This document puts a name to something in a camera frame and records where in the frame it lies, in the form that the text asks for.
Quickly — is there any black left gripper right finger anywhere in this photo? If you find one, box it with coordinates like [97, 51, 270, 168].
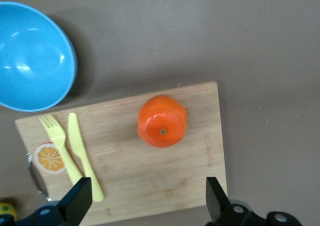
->
[206, 177, 231, 221]

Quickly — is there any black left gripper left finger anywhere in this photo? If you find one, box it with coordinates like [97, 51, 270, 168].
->
[56, 177, 93, 222]

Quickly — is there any orange mandarin fruit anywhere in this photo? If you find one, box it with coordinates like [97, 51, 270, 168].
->
[137, 95, 187, 148]

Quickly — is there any orange slice picture disc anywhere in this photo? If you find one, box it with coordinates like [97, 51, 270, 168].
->
[33, 142, 67, 173]

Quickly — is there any yellow plastic knife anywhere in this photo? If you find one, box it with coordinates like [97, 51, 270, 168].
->
[67, 112, 105, 203]

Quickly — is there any wooden cutting board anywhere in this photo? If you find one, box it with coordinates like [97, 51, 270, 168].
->
[14, 80, 228, 226]

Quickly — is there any yellow plastic fork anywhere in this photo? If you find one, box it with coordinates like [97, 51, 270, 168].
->
[38, 114, 83, 186]

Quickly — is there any yellow lemon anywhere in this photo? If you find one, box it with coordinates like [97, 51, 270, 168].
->
[0, 198, 18, 221]

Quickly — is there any blue bowl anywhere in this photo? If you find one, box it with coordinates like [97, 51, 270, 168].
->
[0, 1, 78, 112]

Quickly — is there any metal ring board handle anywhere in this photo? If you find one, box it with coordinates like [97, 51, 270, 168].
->
[26, 152, 52, 201]

